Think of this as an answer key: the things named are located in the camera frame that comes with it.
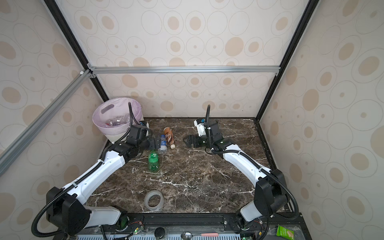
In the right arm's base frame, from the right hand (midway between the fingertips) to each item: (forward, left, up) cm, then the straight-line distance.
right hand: (190, 138), depth 81 cm
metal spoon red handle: (-42, +2, -24) cm, 48 cm away
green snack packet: (-41, -43, -20) cm, 63 cm away
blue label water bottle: (+3, +18, -16) cm, 24 cm away
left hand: (0, +18, +1) cm, 18 cm away
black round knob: (-42, +13, -11) cm, 45 cm away
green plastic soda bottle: (-4, +24, -18) cm, 30 cm away
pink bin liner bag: (+19, +47, -1) cm, 51 cm away
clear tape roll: (-25, +24, -18) cm, 39 cm away
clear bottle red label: (+13, +44, +1) cm, 46 cm away
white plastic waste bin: (+19, +48, -1) cm, 52 cm away
